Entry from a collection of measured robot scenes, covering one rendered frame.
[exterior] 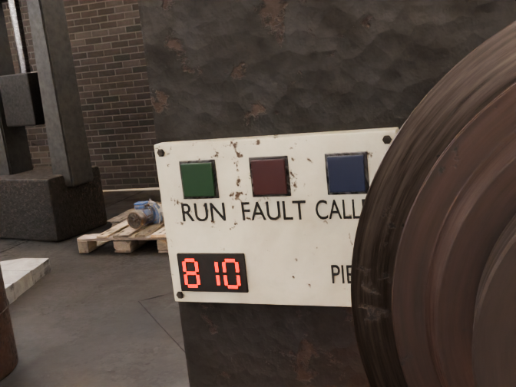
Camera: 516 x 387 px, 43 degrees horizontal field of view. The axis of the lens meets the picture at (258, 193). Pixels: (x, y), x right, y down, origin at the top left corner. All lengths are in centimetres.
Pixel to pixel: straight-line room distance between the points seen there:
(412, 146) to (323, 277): 23
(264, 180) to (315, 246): 8
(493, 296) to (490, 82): 15
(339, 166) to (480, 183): 21
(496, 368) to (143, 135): 730
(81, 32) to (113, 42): 43
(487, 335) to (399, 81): 29
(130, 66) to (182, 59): 694
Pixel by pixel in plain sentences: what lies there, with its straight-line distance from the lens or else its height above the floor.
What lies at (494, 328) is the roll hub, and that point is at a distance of 44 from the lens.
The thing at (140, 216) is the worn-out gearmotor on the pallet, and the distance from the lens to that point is 507.
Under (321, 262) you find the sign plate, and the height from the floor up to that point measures 111.
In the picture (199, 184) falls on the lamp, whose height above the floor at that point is 120.
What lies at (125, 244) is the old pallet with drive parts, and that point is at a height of 7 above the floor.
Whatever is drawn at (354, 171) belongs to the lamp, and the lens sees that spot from 64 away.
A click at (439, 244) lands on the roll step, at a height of 117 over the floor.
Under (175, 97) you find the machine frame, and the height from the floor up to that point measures 129.
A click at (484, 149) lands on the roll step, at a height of 124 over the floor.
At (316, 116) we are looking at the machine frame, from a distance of 66.
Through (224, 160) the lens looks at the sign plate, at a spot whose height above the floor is 122.
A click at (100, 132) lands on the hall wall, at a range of 795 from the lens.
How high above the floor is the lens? 131
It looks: 11 degrees down
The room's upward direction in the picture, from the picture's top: 6 degrees counter-clockwise
